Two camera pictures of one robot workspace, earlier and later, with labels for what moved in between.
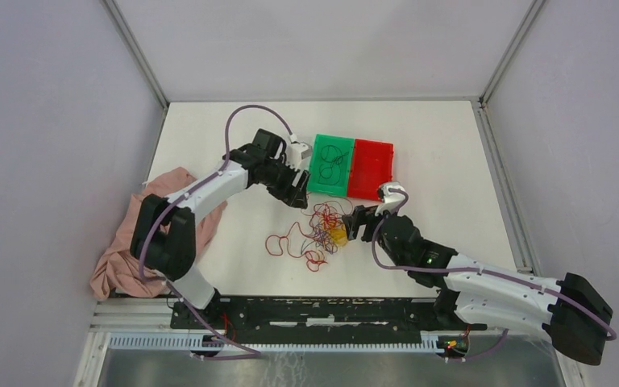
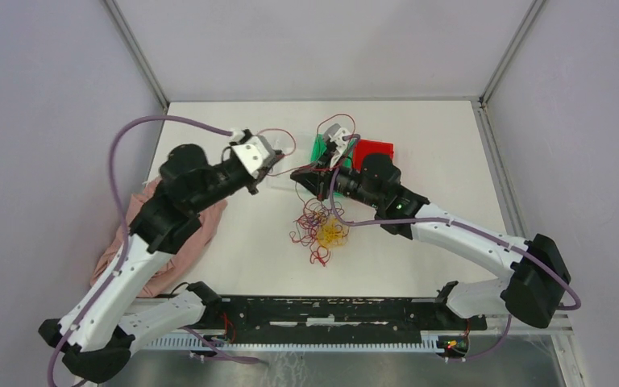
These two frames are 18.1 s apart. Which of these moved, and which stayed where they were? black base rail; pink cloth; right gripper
Moved: right gripper
Stayed: pink cloth; black base rail
